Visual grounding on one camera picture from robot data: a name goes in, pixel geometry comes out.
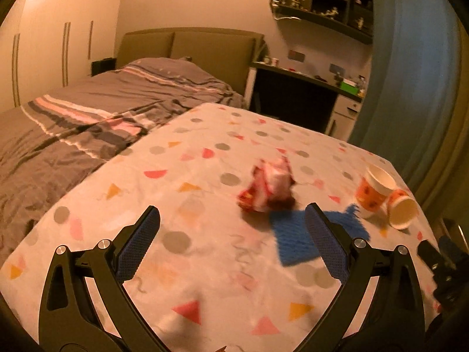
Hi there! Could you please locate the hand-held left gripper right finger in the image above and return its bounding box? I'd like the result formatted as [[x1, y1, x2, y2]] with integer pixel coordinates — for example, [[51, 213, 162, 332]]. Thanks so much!
[[297, 202, 426, 352]]

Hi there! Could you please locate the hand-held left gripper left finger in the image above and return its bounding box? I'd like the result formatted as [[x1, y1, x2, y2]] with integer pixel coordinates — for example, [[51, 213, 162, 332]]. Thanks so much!
[[38, 205, 171, 352]]

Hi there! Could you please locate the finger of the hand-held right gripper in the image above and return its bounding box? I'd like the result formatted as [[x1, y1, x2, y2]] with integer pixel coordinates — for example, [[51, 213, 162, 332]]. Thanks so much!
[[418, 240, 446, 270]]

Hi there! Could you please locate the blue knitted cloth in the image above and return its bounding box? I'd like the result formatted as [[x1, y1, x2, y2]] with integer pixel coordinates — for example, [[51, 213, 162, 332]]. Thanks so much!
[[269, 203, 369, 266]]

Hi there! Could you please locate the patterned paper cup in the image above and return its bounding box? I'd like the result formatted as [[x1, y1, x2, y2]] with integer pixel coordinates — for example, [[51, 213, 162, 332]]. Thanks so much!
[[356, 164, 397, 219], [388, 189, 418, 230]]

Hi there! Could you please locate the red patterned wrapper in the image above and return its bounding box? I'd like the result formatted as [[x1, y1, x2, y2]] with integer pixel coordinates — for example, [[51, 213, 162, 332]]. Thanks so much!
[[236, 156, 297, 213]]

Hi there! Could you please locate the patterned tablecloth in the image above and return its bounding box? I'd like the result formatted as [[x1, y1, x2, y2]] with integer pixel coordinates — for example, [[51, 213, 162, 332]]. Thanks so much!
[[0, 102, 446, 352]]

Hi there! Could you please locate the white drawer unit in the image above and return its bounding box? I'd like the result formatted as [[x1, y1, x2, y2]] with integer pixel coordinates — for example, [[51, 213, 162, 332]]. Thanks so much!
[[326, 93, 363, 136]]

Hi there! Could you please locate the bed with striped bedding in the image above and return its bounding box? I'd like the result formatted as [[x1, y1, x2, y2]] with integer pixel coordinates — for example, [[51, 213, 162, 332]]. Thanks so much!
[[0, 57, 248, 265]]

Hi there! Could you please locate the dark top desk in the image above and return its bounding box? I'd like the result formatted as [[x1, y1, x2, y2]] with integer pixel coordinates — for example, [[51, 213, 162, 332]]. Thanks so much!
[[249, 60, 365, 136]]

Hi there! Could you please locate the striped pillow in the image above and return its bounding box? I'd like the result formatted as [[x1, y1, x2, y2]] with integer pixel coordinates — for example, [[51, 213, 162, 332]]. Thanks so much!
[[121, 57, 217, 82]]

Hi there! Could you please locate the black nightstand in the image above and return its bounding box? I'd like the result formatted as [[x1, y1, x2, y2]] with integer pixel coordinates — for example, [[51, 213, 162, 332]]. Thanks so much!
[[91, 58, 118, 77]]

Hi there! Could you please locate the blue curtain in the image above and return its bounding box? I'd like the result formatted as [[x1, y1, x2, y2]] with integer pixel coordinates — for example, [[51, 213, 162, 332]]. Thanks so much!
[[348, 0, 462, 187]]

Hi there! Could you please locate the padded headboard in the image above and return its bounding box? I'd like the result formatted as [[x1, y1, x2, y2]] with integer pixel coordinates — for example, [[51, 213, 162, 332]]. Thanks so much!
[[116, 27, 265, 98]]

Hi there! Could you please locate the group of shelf figurines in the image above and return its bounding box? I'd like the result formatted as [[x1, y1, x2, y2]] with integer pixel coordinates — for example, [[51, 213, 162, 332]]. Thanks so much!
[[274, 0, 367, 30]]

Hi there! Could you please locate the white wardrobe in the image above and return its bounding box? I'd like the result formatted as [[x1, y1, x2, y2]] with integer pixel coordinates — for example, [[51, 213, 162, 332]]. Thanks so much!
[[0, 0, 129, 111]]

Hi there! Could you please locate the dark wall shelf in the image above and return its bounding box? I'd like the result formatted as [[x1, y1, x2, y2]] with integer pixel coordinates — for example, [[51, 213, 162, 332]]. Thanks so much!
[[270, 0, 374, 45]]

